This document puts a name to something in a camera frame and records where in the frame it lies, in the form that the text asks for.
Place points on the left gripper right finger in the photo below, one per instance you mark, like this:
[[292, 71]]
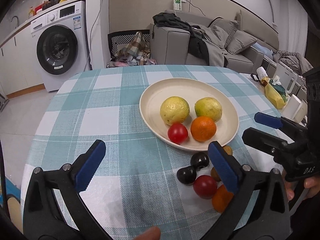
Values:
[[259, 208]]

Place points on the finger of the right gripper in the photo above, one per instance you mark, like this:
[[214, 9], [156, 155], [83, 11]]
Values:
[[265, 142], [267, 119]]

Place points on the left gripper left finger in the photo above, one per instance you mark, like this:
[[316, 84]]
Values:
[[53, 208]]

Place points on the brown round fruit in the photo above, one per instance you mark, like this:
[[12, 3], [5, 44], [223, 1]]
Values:
[[228, 149], [214, 175]]

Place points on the large orange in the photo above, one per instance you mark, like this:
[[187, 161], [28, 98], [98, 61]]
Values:
[[203, 128]]

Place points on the dark plum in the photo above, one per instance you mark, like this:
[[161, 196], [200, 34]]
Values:
[[199, 161], [186, 175]]

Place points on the red tomato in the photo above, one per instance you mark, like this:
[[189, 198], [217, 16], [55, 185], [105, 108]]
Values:
[[177, 133], [205, 187]]

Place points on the person's right hand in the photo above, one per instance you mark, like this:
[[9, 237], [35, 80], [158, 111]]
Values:
[[312, 184]]

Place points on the person's left hand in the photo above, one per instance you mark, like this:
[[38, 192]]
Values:
[[152, 233]]

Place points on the white box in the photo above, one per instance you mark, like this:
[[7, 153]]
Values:
[[295, 109]]

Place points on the small orange mandarin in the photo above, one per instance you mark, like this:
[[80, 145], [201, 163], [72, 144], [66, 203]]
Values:
[[221, 199]]

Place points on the yellow snack bag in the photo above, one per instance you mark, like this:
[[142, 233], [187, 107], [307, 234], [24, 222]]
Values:
[[276, 94]]

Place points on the white bottle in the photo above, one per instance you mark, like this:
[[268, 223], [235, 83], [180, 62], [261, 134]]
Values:
[[261, 73]]

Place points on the green-yellow guava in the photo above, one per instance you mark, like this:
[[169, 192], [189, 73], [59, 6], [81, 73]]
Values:
[[208, 107]]

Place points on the grey blanket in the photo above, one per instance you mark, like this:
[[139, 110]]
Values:
[[293, 60]]

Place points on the yellow guava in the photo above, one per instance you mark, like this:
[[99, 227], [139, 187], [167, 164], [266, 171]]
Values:
[[174, 109]]

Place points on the grey sofa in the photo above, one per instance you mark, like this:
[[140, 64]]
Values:
[[218, 32]]

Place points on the grey sofa cushion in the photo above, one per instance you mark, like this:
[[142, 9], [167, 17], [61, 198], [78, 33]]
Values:
[[240, 42]]

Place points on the black clothes on sofa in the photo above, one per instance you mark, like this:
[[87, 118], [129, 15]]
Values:
[[174, 41]]

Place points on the white kitchen counter cabinet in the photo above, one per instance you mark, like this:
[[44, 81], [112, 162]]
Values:
[[19, 62]]

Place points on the plaid cloth on chair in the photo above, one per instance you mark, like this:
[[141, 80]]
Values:
[[136, 53]]

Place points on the white washing machine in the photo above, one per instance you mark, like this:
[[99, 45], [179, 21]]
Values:
[[60, 42]]

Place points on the black patterned chair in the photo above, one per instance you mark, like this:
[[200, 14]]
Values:
[[117, 40]]

